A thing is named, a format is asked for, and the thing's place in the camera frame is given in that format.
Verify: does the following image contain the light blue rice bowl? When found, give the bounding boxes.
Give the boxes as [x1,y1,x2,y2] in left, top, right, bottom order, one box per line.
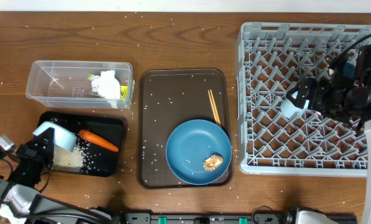
[32,121,77,152]

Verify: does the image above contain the light blue cup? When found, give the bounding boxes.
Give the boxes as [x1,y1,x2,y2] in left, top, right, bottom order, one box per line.
[280,99,309,119]

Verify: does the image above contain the orange carrot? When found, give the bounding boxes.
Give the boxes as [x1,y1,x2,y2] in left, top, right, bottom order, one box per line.
[78,129,119,152]

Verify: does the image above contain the yellow snack wrapper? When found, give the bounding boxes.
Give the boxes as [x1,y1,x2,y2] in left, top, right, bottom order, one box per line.
[88,71,128,99]

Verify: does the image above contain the white tissue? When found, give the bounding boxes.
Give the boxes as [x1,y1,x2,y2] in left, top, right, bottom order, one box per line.
[89,70,121,109]

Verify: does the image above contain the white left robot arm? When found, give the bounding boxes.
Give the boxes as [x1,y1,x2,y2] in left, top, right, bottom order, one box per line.
[0,128,117,224]

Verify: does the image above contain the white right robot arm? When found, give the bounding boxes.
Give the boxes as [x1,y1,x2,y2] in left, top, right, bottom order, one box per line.
[280,34,371,223]

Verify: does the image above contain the black waste tray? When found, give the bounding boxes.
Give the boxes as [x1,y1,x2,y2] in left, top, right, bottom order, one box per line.
[39,111,124,177]

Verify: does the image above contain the grey dishwasher rack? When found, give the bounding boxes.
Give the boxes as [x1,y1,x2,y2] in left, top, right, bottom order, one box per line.
[236,22,371,177]

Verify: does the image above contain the white rice pile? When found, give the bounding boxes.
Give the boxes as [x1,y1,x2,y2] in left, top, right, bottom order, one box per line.
[52,144,86,172]

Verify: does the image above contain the clear plastic bin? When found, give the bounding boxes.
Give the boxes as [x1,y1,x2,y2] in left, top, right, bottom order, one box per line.
[25,60,135,109]

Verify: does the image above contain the brown serving tray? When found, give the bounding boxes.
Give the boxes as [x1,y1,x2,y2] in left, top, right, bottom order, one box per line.
[138,68,232,189]

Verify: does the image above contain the brown food scrap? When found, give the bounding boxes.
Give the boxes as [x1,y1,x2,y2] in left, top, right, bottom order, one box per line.
[203,154,223,172]

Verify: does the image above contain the blue plate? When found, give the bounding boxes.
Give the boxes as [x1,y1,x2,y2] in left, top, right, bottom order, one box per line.
[165,119,232,185]

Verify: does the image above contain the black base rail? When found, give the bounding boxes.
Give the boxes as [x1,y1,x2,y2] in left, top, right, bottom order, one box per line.
[88,203,359,224]

